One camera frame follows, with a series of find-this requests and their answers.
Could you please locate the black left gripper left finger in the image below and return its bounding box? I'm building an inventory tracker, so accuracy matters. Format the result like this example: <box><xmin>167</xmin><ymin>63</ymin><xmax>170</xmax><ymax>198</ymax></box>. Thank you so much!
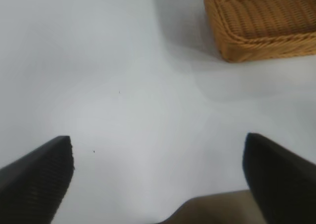
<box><xmin>0</xmin><ymin>135</ymin><xmax>75</xmax><ymax>224</ymax></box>

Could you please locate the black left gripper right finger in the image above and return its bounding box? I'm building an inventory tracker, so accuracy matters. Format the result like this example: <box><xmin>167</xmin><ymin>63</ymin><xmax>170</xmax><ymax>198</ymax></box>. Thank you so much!
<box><xmin>243</xmin><ymin>132</ymin><xmax>316</xmax><ymax>224</ymax></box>

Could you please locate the woven wicker basket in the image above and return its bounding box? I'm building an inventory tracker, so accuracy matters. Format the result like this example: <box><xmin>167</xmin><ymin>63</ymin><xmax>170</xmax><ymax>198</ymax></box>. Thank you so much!
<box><xmin>202</xmin><ymin>0</ymin><xmax>316</xmax><ymax>63</ymax></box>

